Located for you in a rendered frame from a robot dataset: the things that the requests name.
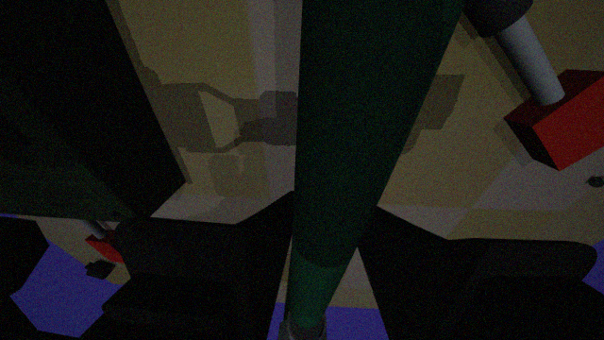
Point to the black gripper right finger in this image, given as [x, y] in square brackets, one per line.
[422, 282]

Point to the grey bolt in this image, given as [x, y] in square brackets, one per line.
[596, 181]

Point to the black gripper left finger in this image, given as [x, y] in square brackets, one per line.
[249, 255]

